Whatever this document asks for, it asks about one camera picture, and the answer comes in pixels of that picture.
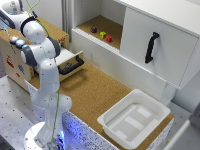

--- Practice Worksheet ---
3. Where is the white plastic box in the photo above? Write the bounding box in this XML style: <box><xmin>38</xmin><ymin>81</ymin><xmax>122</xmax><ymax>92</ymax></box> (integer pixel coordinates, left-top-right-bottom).
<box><xmin>96</xmin><ymin>88</ymin><xmax>172</xmax><ymax>150</ymax></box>

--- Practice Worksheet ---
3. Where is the wooden drawer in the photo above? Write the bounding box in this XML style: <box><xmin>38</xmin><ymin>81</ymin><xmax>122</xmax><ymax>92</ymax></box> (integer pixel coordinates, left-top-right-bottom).
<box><xmin>54</xmin><ymin>49</ymin><xmax>85</xmax><ymax>83</ymax></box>

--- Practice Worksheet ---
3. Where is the yellow block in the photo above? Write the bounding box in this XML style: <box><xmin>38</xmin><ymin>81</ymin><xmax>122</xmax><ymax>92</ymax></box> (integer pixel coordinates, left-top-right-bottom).
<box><xmin>99</xmin><ymin>31</ymin><xmax>108</xmax><ymax>39</ymax></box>

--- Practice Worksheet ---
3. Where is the white sliding door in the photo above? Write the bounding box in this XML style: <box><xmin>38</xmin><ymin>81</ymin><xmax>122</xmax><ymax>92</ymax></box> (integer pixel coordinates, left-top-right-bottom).
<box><xmin>118</xmin><ymin>6</ymin><xmax>200</xmax><ymax>91</ymax></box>

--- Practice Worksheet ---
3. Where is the green cable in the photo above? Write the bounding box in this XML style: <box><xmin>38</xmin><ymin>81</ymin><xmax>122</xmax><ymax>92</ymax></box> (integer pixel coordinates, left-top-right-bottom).
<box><xmin>24</xmin><ymin>0</ymin><xmax>63</xmax><ymax>150</ymax></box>

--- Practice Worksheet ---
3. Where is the black door handle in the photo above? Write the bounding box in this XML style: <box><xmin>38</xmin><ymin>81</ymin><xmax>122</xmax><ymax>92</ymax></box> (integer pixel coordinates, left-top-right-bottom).
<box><xmin>144</xmin><ymin>31</ymin><xmax>161</xmax><ymax>65</ymax></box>

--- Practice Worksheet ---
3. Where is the red button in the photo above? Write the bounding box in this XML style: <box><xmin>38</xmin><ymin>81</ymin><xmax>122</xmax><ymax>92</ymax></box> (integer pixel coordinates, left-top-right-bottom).
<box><xmin>9</xmin><ymin>35</ymin><xmax>19</xmax><ymax>45</ymax></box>

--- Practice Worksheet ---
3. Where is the green button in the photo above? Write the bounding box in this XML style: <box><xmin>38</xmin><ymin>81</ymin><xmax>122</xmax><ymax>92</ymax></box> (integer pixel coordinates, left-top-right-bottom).
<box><xmin>21</xmin><ymin>43</ymin><xmax>31</xmax><ymax>50</ymax></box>

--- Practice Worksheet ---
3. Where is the purple block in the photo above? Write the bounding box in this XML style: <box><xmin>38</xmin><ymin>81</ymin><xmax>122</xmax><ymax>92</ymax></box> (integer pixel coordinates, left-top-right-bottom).
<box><xmin>90</xmin><ymin>26</ymin><xmax>98</xmax><ymax>34</ymax></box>

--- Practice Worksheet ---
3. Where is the black drawer handle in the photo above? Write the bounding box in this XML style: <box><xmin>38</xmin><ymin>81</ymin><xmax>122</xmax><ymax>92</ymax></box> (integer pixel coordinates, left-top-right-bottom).
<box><xmin>57</xmin><ymin>55</ymin><xmax>85</xmax><ymax>76</ymax></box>

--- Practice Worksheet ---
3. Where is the wooden drawer box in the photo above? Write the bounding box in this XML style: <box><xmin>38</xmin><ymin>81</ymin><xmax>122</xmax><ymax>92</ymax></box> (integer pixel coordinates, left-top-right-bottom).
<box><xmin>0</xmin><ymin>16</ymin><xmax>71</xmax><ymax>93</ymax></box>

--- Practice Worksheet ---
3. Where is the white cabinet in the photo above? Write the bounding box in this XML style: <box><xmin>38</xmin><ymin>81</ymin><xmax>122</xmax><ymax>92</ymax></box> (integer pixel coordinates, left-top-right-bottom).
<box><xmin>71</xmin><ymin>0</ymin><xmax>200</xmax><ymax>108</ymax></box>

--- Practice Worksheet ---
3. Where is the blue button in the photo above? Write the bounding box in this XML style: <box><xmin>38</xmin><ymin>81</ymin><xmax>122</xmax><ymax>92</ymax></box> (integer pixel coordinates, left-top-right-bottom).
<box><xmin>15</xmin><ymin>38</ymin><xmax>26</xmax><ymax>48</ymax></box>

